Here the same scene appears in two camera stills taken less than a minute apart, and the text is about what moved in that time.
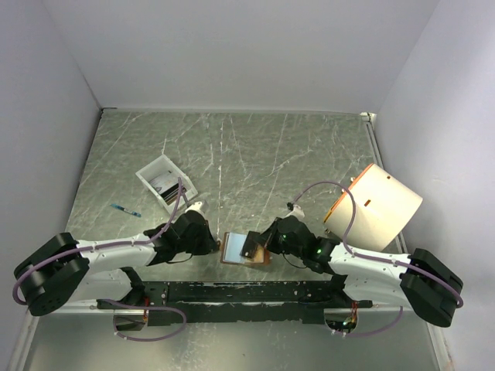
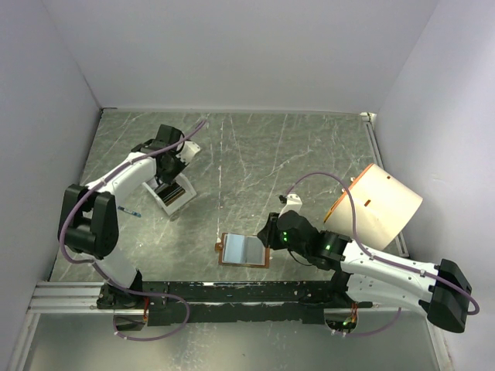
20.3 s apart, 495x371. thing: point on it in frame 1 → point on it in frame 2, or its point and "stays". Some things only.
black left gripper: x=209 y=243 → x=166 y=178
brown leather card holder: x=231 y=246 stays
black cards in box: x=168 y=187 stays
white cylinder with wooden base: x=385 y=206 stays
